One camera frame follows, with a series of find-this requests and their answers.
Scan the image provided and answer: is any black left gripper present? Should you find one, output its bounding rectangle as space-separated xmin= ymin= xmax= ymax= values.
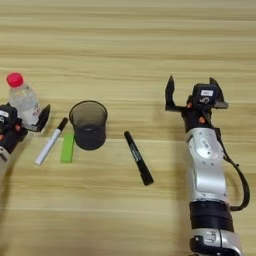
xmin=0 ymin=103 xmax=52 ymax=155

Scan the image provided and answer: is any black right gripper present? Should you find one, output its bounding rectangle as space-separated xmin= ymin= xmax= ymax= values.
xmin=165 ymin=75 xmax=230 ymax=134

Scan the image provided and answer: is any clear water bottle red cap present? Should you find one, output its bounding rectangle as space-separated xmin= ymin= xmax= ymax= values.
xmin=6 ymin=72 xmax=43 ymax=128

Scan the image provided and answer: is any white marker with black cap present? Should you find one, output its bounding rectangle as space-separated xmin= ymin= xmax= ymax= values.
xmin=34 ymin=116 xmax=69 ymax=167

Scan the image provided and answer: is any black mesh pen cup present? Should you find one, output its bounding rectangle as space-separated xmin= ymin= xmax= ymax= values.
xmin=68 ymin=99 xmax=109 ymax=152

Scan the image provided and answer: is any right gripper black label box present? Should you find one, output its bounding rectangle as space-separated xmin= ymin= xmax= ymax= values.
xmin=192 ymin=82 xmax=220 ymax=107

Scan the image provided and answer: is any green rectangular block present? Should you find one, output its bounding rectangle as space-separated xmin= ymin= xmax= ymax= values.
xmin=60 ymin=133 xmax=76 ymax=164

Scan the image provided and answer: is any black marker pen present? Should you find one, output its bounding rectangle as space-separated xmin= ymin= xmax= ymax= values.
xmin=123 ymin=130 xmax=155 ymax=187

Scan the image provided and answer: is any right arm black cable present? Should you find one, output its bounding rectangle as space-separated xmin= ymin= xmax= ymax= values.
xmin=213 ymin=126 xmax=251 ymax=212

